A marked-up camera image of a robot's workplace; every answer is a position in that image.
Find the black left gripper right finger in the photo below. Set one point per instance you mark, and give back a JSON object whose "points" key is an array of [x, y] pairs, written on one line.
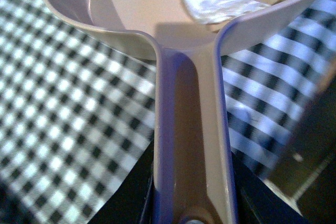
{"points": [[256, 203]]}

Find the black white checkered bedsheet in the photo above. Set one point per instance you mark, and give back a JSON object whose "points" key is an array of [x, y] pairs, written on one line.
{"points": [[77, 115]]}

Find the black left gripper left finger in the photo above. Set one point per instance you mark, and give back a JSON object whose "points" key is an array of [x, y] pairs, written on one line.
{"points": [[132, 202]]}

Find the beige plastic dustpan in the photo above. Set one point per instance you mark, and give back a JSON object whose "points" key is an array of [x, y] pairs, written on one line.
{"points": [[193, 172]]}

